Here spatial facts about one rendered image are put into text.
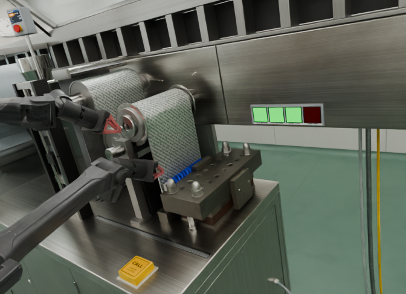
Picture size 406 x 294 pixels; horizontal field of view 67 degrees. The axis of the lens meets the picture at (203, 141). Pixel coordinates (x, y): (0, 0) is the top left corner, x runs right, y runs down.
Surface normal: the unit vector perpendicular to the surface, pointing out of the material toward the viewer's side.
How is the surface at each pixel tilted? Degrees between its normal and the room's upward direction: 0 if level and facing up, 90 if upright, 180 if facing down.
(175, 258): 0
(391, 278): 0
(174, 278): 0
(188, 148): 90
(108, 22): 90
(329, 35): 90
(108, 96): 92
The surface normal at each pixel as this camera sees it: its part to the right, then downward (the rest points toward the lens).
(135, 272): -0.18, -0.93
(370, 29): -0.58, 0.37
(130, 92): 0.80, 0.08
